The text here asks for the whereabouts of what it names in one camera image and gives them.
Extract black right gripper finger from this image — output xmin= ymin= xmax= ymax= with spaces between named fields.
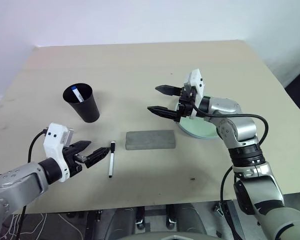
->
xmin=147 ymin=105 xmax=181 ymax=122
xmin=154 ymin=84 xmax=185 ymax=97

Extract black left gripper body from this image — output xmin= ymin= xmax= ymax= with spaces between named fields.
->
xmin=61 ymin=146 xmax=89 ymax=176

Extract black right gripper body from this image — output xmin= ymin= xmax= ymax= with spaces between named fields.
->
xmin=175 ymin=85 xmax=199 ymax=123

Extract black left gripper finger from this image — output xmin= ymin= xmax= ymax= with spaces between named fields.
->
xmin=67 ymin=140 xmax=92 ymax=156
xmin=84 ymin=146 xmax=112 ymax=169

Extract light green plate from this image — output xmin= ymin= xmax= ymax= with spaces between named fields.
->
xmin=176 ymin=94 xmax=219 ymax=139

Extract grey rectangular eraser block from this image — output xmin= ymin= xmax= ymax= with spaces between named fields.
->
xmin=125 ymin=129 xmax=177 ymax=151

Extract blue-capped white marker pen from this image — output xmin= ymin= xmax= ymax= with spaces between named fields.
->
xmin=70 ymin=85 xmax=84 ymax=104

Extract black-capped white marker pen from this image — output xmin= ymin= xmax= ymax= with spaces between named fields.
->
xmin=107 ymin=140 xmax=117 ymax=179

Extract black plastic cup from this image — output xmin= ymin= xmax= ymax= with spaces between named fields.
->
xmin=62 ymin=81 xmax=101 ymax=124

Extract light blue plate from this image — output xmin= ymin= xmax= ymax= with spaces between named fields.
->
xmin=176 ymin=117 xmax=219 ymax=140

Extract grey rounded robot body shell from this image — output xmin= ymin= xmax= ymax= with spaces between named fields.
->
xmin=107 ymin=203 xmax=216 ymax=240

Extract black table clamp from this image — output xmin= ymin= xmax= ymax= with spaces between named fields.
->
xmin=213 ymin=200 xmax=229 ymax=216

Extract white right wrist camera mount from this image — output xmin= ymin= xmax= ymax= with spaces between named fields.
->
xmin=182 ymin=68 xmax=207 ymax=119

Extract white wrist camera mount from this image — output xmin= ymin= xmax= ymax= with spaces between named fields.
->
xmin=182 ymin=68 xmax=207 ymax=119
xmin=42 ymin=122 xmax=76 ymax=183

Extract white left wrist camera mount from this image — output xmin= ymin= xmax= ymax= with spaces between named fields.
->
xmin=42 ymin=122 xmax=76 ymax=183

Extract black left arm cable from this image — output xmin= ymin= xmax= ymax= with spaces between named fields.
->
xmin=16 ymin=128 xmax=50 ymax=240

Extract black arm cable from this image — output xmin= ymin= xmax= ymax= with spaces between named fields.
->
xmin=16 ymin=128 xmax=50 ymax=240
xmin=190 ymin=102 xmax=270 ymax=204

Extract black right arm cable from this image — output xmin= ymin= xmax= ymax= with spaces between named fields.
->
xmin=190 ymin=102 xmax=270 ymax=204

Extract white cable tangle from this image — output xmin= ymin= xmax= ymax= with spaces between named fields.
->
xmin=0 ymin=212 xmax=51 ymax=240

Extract grey metal table frame bar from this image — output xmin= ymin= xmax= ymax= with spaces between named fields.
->
xmin=224 ymin=199 xmax=241 ymax=240

